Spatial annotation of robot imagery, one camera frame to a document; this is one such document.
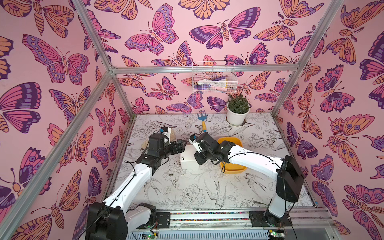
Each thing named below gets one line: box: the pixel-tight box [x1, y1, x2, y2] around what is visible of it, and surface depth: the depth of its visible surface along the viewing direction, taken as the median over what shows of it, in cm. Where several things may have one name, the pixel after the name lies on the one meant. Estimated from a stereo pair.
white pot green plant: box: [226, 94, 251, 127], surface depth 107 cm
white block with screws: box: [180, 144, 200, 169], surface depth 85 cm
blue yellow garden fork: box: [197, 113, 207, 133], surface depth 119 cm
